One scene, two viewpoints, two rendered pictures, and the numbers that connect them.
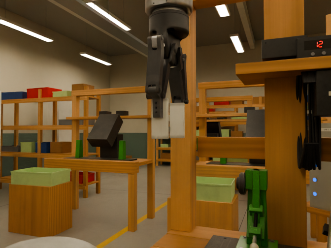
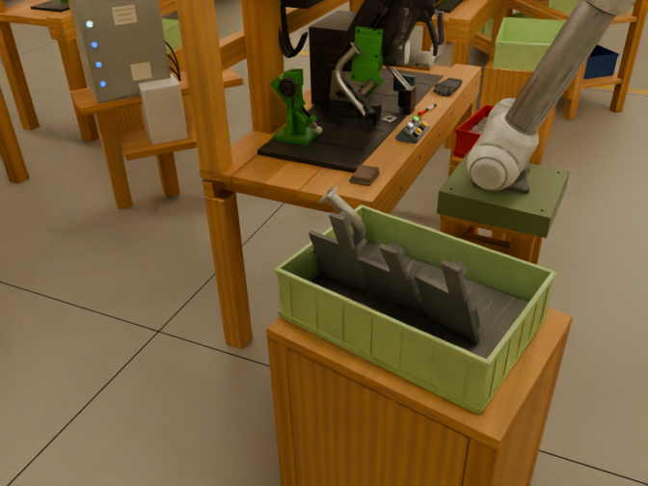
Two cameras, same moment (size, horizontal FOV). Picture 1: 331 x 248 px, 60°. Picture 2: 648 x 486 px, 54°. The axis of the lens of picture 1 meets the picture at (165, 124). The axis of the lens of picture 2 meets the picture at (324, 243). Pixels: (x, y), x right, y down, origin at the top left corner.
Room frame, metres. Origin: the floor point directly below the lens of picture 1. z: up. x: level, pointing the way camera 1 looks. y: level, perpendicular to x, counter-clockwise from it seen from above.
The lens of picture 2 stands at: (0.72, 2.04, 1.95)
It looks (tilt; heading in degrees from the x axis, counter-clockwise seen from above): 34 degrees down; 274
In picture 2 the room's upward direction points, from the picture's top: 2 degrees counter-clockwise
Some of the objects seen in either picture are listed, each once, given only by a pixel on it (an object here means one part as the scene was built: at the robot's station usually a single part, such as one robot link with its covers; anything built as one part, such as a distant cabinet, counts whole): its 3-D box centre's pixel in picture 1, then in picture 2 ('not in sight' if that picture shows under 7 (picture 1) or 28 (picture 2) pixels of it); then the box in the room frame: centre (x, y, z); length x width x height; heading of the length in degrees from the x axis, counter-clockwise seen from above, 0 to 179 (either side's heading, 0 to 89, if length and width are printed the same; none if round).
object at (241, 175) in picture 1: (241, 183); (287, 87); (0.99, -0.26, 1.12); 0.07 x 0.03 x 0.08; 158
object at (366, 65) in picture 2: not in sight; (369, 52); (0.69, -0.52, 1.17); 0.13 x 0.12 x 0.20; 68
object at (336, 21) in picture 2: not in sight; (342, 59); (0.80, -0.76, 1.07); 0.30 x 0.18 x 0.34; 68
